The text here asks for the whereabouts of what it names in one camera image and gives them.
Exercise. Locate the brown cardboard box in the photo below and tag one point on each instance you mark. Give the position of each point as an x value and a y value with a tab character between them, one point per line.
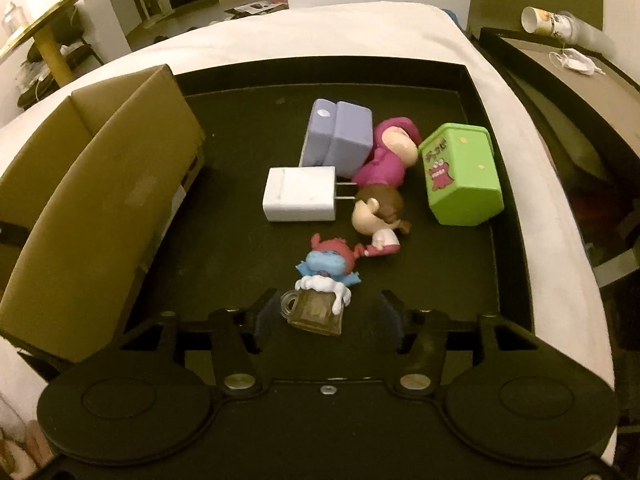
89	197

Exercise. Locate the green hexagonal toy box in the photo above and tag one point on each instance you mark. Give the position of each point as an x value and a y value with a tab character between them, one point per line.
461	177

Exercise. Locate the paper cup on side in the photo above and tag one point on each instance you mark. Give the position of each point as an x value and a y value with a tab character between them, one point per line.
562	26

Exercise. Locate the purple charger block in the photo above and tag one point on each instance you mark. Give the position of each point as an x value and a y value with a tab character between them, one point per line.
338	134

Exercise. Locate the round yellow leg table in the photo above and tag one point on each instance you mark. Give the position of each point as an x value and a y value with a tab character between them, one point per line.
41	31

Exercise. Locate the brown haired girl figurine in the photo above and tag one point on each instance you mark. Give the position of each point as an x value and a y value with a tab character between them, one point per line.
379	213

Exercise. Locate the black flat tray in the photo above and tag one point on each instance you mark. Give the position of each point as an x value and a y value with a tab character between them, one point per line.
221	251

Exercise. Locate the clear plastic bottle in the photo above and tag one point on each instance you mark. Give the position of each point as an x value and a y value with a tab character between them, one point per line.
13	19

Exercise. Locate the blue smurf mug figurine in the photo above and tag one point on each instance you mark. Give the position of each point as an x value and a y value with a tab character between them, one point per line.
320	296

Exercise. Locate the white wall charger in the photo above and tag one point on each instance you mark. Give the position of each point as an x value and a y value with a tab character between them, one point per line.
304	194

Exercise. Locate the white face mask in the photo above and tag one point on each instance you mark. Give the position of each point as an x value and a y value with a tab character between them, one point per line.
573	60

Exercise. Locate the magenta hooded figurine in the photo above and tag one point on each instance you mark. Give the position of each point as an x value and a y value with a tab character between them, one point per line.
395	149

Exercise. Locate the dark bedside table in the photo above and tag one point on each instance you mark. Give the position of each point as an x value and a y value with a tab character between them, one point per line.
590	122

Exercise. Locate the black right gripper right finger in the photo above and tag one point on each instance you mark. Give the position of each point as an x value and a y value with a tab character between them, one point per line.
423	333

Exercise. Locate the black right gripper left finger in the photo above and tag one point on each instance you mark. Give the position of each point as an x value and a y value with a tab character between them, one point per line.
236	337

